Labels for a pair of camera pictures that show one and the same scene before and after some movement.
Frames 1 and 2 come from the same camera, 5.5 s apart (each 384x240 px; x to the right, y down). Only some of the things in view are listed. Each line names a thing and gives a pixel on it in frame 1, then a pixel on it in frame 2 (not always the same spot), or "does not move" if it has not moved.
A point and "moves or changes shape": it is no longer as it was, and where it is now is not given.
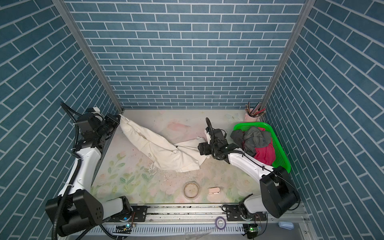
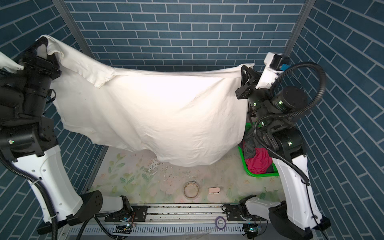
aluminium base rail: [204, 214] does not move
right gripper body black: [206, 147] → [250, 91]
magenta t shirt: [266, 154] does not move
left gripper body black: [108, 127] → [30, 67]
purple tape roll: [218, 218] does not move
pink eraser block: [214, 190] does not move
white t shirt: [180, 156] moves or changes shape
